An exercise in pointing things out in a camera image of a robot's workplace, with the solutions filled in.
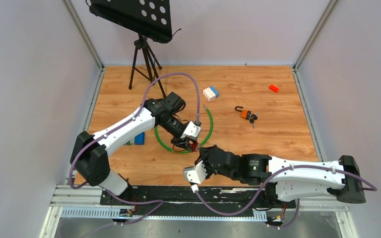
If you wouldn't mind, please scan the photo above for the orange padlock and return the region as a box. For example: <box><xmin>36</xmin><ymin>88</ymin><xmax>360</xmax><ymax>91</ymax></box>
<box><xmin>235</xmin><ymin>106</ymin><xmax>252</xmax><ymax>120</ymax></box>

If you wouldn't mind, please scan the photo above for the green cable lock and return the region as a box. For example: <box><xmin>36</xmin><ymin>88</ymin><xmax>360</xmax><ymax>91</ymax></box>
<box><xmin>154</xmin><ymin>105</ymin><xmax>214</xmax><ymax>153</ymax></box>

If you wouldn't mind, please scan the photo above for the small red brick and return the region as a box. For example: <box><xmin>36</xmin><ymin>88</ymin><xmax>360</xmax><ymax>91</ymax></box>
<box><xmin>269</xmin><ymin>85</ymin><xmax>279</xmax><ymax>93</ymax></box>

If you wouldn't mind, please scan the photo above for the red cable lock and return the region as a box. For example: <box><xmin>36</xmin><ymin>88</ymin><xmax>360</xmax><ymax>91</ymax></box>
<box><xmin>172</xmin><ymin>141</ymin><xmax>200</xmax><ymax>153</ymax></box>

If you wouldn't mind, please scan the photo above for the white and blue toy brick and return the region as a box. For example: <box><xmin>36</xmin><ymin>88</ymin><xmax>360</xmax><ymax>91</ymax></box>
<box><xmin>202</xmin><ymin>86</ymin><xmax>219</xmax><ymax>102</ymax></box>

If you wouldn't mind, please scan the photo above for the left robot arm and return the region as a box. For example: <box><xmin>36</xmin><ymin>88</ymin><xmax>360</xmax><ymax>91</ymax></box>
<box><xmin>70</xmin><ymin>92</ymin><xmax>201</xmax><ymax>205</ymax></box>

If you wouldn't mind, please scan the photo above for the black tripod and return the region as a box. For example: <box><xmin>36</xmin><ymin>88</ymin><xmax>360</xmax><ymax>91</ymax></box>
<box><xmin>128</xmin><ymin>34</ymin><xmax>162</xmax><ymax>90</ymax></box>

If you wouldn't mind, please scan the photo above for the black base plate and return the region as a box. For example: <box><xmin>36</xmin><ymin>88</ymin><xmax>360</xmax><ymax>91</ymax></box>
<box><xmin>100</xmin><ymin>185</ymin><xmax>297</xmax><ymax>218</ymax></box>

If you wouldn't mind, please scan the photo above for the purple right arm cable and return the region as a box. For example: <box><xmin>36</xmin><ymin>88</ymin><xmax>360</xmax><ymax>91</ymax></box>
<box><xmin>192</xmin><ymin>164</ymin><xmax>378</xmax><ymax>230</ymax></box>

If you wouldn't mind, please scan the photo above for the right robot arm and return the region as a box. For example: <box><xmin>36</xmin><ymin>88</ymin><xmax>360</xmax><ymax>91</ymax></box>
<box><xmin>194</xmin><ymin>146</ymin><xmax>366</xmax><ymax>207</ymax></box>

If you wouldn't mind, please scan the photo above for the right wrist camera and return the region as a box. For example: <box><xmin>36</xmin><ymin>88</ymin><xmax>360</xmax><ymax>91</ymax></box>
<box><xmin>183</xmin><ymin>161</ymin><xmax>208</xmax><ymax>184</ymax></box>

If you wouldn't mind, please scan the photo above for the black-headed key bunch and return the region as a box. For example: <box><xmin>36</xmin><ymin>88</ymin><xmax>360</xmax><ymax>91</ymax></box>
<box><xmin>249</xmin><ymin>113</ymin><xmax>258</xmax><ymax>129</ymax></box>

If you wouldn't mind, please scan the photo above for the blue green striped block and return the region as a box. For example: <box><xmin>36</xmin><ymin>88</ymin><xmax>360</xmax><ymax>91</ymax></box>
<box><xmin>125</xmin><ymin>132</ymin><xmax>145</xmax><ymax>146</ymax></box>

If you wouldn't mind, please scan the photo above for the black perforated stand tray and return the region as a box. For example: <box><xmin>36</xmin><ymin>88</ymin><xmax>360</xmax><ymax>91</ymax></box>
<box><xmin>88</xmin><ymin>0</ymin><xmax>174</xmax><ymax>44</ymax></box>

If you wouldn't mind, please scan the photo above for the white slotted cable duct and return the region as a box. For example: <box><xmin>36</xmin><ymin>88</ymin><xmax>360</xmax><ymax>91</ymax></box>
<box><xmin>60</xmin><ymin>207</ymin><xmax>267</xmax><ymax>222</ymax></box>

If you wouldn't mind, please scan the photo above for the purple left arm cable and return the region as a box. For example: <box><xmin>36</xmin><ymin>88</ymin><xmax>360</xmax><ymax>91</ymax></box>
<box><xmin>67</xmin><ymin>72</ymin><xmax>201</xmax><ymax>227</ymax></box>

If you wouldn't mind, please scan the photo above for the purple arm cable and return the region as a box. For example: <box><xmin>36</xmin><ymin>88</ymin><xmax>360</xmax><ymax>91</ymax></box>
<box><xmin>67</xmin><ymin>72</ymin><xmax>201</xmax><ymax>227</ymax></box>
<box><xmin>192</xmin><ymin>164</ymin><xmax>378</xmax><ymax>230</ymax></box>

